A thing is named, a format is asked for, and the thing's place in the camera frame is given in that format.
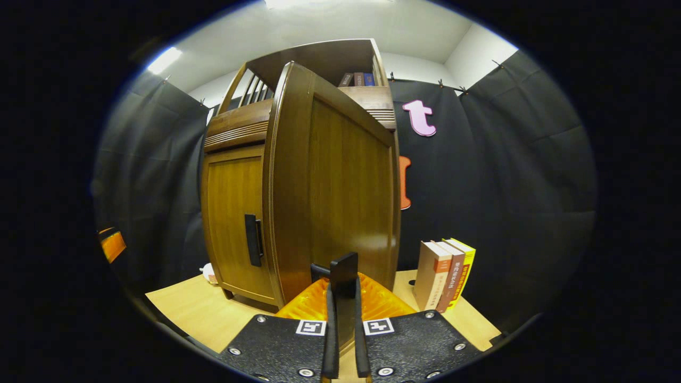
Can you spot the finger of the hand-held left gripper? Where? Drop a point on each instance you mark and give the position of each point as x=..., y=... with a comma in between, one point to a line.
x=113, y=246

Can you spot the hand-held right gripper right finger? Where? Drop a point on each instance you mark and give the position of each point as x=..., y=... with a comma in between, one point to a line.
x=362, y=346

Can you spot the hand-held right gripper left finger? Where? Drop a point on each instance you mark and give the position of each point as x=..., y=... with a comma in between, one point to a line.
x=330, y=340

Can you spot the wooden cabinet door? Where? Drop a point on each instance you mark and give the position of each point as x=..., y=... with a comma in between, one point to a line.
x=229, y=213
x=340, y=202

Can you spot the wooden double-door shoe cabinet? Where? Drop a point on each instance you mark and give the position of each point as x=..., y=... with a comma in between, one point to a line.
x=324, y=58

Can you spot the white and orange book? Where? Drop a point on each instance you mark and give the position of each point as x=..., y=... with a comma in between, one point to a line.
x=428, y=276

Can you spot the small white bag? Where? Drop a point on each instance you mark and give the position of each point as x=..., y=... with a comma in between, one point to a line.
x=210, y=274

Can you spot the wooden drawer with black knob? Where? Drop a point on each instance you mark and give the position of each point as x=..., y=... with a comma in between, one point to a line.
x=234, y=125

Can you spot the small ceiling light panel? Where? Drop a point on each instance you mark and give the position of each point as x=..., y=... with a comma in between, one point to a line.
x=164, y=60

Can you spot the black backdrop cloth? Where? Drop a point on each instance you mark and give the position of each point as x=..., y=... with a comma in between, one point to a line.
x=521, y=186

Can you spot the leaning brown book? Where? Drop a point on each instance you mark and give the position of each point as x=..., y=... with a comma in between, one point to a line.
x=346, y=80

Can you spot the dark brown book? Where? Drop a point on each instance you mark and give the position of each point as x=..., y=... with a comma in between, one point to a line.
x=359, y=80

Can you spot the blue book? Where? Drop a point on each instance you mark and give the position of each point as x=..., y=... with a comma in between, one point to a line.
x=369, y=80

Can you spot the large ceiling light panel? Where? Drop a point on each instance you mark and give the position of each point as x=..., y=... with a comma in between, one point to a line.
x=319, y=3

